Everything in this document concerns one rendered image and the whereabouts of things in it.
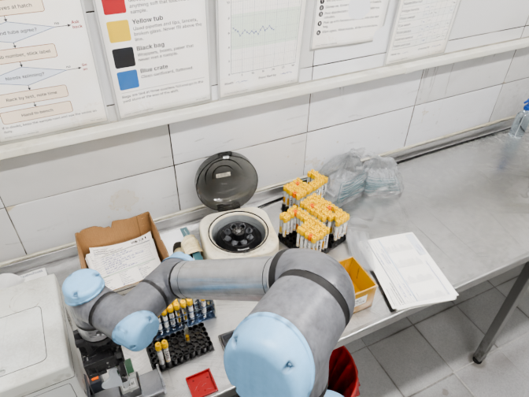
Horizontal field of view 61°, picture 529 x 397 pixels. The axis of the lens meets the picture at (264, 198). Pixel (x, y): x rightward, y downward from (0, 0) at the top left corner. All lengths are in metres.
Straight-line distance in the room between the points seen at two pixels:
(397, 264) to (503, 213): 0.56
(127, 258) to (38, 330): 0.49
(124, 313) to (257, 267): 0.28
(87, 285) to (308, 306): 0.48
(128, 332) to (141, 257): 0.68
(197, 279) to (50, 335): 0.39
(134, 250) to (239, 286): 0.83
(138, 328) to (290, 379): 0.38
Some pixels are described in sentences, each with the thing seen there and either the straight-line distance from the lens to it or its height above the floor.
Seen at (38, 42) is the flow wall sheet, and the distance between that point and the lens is 1.29.
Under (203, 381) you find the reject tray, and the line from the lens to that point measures 1.30.
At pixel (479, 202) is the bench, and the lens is 2.00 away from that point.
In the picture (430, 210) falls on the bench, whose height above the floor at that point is 0.87.
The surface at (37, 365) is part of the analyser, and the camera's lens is 1.07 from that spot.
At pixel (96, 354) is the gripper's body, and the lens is 1.08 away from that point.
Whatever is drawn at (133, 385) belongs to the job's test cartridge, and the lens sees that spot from 1.21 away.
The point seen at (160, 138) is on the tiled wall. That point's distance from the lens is 1.48.
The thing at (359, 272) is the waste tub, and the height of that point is 0.95.
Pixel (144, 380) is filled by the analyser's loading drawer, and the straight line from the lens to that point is 1.28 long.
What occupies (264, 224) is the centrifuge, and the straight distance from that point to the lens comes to 1.50.
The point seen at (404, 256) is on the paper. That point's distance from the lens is 1.63.
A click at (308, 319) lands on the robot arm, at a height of 1.55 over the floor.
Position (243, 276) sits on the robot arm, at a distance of 0.75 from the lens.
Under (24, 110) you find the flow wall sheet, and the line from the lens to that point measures 1.37.
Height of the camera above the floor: 2.02
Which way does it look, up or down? 39 degrees down
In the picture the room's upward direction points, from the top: 1 degrees clockwise
